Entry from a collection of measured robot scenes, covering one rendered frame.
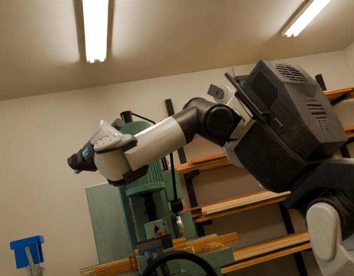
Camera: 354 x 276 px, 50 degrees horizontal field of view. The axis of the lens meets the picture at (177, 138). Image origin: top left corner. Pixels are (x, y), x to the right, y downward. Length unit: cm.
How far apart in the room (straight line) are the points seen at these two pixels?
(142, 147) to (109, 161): 10
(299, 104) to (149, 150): 42
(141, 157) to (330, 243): 52
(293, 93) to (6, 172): 346
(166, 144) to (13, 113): 341
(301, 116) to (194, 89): 350
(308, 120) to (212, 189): 323
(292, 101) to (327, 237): 36
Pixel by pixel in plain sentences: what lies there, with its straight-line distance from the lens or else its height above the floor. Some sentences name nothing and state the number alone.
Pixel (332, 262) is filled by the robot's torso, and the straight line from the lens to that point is 107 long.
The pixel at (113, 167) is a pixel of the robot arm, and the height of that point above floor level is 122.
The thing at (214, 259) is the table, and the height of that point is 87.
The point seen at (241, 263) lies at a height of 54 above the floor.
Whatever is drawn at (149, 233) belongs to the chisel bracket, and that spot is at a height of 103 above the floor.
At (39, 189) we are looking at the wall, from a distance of 408.
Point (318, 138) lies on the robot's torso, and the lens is 103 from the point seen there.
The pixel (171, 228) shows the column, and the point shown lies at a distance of 185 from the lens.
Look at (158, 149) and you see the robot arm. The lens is 99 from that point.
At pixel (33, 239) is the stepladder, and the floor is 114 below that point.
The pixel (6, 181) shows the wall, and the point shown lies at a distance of 415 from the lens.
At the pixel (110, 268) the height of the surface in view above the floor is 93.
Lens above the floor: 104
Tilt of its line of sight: 12 degrees up
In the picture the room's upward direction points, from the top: 14 degrees counter-clockwise
